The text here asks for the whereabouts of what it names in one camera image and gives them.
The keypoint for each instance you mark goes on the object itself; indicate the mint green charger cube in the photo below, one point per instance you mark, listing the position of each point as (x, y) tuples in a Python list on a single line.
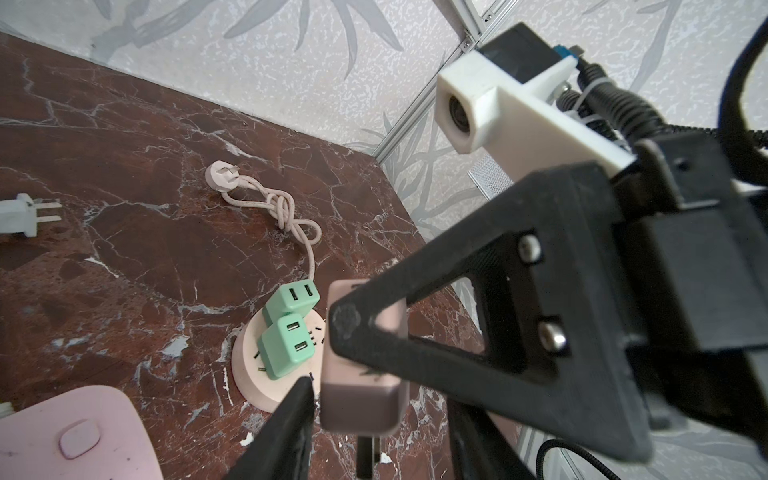
[(285, 345)]

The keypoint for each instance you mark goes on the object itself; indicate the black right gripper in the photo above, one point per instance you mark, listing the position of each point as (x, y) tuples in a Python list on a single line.
[(695, 252)]

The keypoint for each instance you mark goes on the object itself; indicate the light green charger cube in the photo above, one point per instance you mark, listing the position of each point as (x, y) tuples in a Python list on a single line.
[(298, 297)]

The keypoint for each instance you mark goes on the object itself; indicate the aluminium cage frame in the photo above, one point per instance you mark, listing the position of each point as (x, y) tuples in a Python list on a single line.
[(474, 29)]

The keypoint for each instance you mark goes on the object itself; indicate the pink square power strip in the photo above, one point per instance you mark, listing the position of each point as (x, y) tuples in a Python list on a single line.
[(91, 432)]

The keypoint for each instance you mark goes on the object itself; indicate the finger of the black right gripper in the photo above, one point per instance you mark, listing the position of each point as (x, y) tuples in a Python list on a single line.
[(555, 311)]

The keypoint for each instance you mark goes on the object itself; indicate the white wire mesh basket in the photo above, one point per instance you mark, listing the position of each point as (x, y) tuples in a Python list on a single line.
[(489, 177)]

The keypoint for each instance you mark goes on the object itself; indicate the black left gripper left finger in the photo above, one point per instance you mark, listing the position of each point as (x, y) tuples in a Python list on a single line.
[(282, 448)]

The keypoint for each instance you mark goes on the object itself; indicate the beige round power strip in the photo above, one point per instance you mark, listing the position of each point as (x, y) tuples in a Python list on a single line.
[(251, 369)]

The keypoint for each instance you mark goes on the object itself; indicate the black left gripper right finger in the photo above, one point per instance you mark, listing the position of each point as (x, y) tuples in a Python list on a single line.
[(478, 448)]

